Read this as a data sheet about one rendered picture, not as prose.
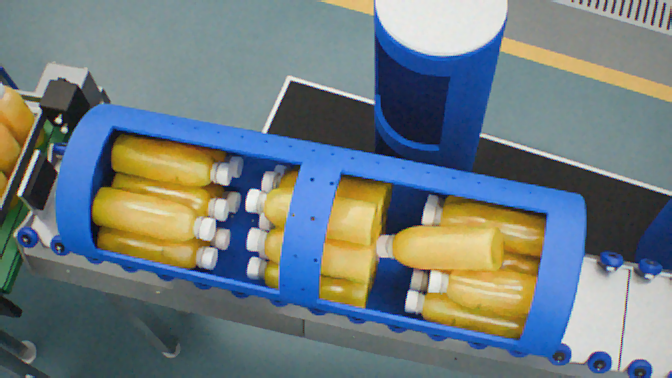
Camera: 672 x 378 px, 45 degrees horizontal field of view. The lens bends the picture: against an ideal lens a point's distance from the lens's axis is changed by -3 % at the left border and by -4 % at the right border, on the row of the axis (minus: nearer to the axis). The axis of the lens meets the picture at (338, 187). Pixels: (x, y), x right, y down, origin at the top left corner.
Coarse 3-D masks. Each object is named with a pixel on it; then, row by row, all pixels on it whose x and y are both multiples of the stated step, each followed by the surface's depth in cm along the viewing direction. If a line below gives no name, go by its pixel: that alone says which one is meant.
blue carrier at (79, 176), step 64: (128, 128) 141; (192, 128) 142; (64, 192) 138; (320, 192) 133; (448, 192) 134; (512, 192) 134; (128, 256) 143; (256, 256) 158; (320, 256) 132; (576, 256) 127; (384, 320) 138
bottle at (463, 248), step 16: (400, 240) 139; (416, 240) 137; (432, 240) 135; (448, 240) 134; (464, 240) 132; (480, 240) 131; (496, 240) 133; (400, 256) 139; (416, 256) 137; (432, 256) 135; (448, 256) 134; (464, 256) 132; (480, 256) 131; (496, 256) 133
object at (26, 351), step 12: (36, 108) 181; (12, 264) 168; (0, 300) 164; (0, 312) 173; (12, 312) 169; (0, 336) 228; (12, 336) 237; (12, 348) 237; (24, 348) 244; (24, 360) 248
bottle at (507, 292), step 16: (464, 272) 136; (480, 272) 136; (496, 272) 136; (512, 272) 136; (448, 288) 136; (464, 288) 135; (480, 288) 134; (496, 288) 134; (512, 288) 134; (528, 288) 134; (464, 304) 136; (480, 304) 135; (496, 304) 134; (512, 304) 134; (528, 304) 134
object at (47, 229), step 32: (32, 224) 166; (32, 256) 167; (96, 288) 169; (128, 288) 166; (160, 288) 163; (608, 288) 156; (640, 288) 156; (256, 320) 163; (288, 320) 160; (576, 320) 154; (608, 320) 153; (640, 320) 153; (384, 352) 160; (416, 352) 158; (448, 352) 156; (576, 352) 151; (608, 352) 151; (640, 352) 150
